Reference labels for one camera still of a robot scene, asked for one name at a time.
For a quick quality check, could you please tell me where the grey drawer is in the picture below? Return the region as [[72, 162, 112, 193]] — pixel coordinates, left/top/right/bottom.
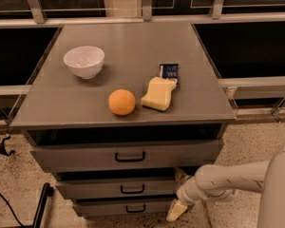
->
[[30, 140, 224, 173], [73, 195, 176, 218], [56, 177, 177, 200]]

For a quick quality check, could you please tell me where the orange fruit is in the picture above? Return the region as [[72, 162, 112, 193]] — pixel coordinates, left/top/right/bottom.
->
[[108, 89, 136, 116]]

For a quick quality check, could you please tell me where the yellow sponge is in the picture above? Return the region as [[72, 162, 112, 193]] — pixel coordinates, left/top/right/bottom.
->
[[141, 77, 177, 111]]

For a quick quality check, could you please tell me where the small black tripod base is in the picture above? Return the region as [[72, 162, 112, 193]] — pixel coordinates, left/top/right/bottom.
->
[[0, 136, 14, 156]]

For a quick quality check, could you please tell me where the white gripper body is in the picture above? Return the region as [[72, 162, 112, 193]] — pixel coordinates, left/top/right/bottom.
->
[[177, 177, 208, 205]]

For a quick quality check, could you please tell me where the metal window railing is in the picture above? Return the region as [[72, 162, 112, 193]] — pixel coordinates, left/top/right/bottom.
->
[[0, 0, 285, 124]]

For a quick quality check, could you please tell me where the dark blue snack packet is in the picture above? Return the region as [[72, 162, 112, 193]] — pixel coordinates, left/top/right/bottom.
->
[[159, 64, 179, 82]]

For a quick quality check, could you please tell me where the grey drawer cabinet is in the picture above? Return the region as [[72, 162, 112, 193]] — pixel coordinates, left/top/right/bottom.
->
[[12, 22, 235, 218]]

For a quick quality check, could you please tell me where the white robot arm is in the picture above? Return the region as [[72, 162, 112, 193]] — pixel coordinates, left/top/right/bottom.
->
[[166, 143, 285, 228]]

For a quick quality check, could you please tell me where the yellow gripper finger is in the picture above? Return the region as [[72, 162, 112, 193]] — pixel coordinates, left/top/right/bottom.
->
[[166, 199, 188, 222], [174, 167, 191, 184]]

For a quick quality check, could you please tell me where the black stand leg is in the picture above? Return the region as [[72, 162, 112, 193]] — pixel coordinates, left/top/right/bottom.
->
[[31, 182, 53, 228]]

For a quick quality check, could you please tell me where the white ceramic bowl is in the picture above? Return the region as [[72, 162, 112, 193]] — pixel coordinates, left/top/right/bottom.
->
[[64, 46, 105, 79]]

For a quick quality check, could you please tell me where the black cable on floor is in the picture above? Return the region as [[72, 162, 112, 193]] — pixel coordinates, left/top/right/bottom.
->
[[0, 183, 27, 228]]

